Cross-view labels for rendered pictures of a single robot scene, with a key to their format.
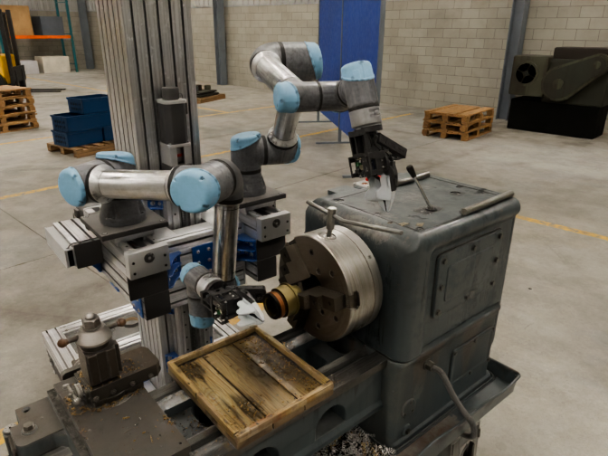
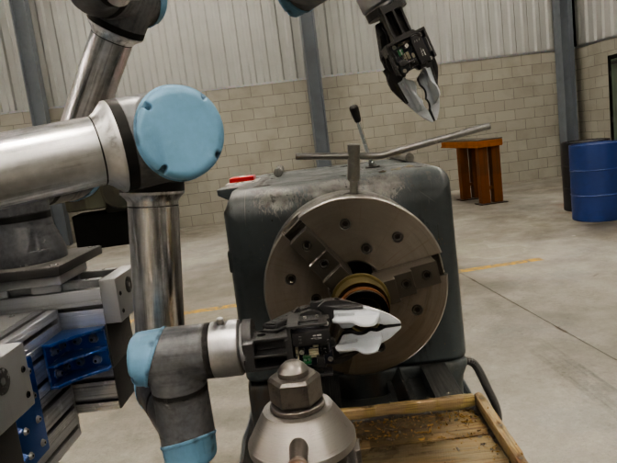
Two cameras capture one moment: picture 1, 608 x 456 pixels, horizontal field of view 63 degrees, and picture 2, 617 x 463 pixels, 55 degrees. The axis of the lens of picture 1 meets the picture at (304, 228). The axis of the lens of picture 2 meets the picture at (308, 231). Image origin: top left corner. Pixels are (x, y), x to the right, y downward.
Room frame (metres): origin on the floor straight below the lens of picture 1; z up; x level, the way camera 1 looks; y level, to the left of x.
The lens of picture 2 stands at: (0.66, 0.76, 1.34)
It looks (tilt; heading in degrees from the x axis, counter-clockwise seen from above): 9 degrees down; 311
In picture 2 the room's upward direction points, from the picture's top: 7 degrees counter-clockwise
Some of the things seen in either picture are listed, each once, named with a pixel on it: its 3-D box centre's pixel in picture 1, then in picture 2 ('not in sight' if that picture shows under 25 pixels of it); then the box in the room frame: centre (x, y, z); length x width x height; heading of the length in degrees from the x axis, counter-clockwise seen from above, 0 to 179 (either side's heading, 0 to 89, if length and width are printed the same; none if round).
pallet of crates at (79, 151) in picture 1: (94, 122); not in sight; (7.81, 3.27, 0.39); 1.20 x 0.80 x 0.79; 145
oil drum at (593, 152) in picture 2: not in sight; (597, 180); (2.60, -6.66, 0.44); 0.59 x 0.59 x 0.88
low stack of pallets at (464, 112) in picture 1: (458, 121); not in sight; (9.18, -2.80, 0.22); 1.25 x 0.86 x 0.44; 140
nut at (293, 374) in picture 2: (90, 319); (294, 383); (0.94, 0.47, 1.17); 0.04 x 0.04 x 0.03
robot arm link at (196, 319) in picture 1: (204, 305); (182, 419); (1.33, 0.30, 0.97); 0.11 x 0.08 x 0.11; 158
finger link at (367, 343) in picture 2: (248, 321); (369, 343); (1.11, 0.14, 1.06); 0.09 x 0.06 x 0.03; 40
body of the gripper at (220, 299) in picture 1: (224, 300); (289, 342); (1.19, 0.21, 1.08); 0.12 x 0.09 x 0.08; 40
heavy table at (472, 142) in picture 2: not in sight; (471, 169); (5.00, -8.48, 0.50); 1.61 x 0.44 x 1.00; 137
